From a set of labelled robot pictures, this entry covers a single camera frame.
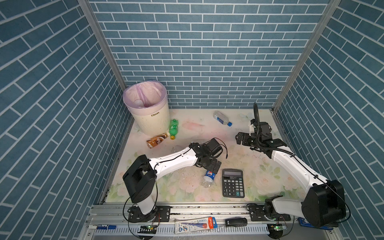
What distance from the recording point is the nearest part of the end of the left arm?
0.59 m

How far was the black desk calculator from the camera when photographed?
2.64ft

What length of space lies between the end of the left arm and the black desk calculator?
135mm
